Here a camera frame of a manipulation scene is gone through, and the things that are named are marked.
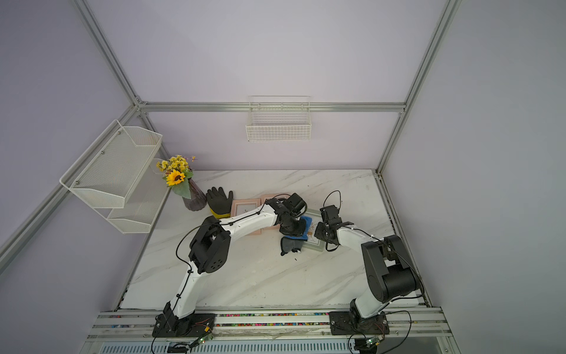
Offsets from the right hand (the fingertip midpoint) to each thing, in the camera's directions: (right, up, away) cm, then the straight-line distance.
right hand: (323, 235), depth 96 cm
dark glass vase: (-58, +16, +5) cm, 60 cm away
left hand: (-10, +1, -5) cm, 11 cm away
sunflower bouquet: (-60, +27, -10) cm, 66 cm away
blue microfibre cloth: (-13, -1, -8) cm, 15 cm away
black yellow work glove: (-50, +13, +9) cm, 52 cm away
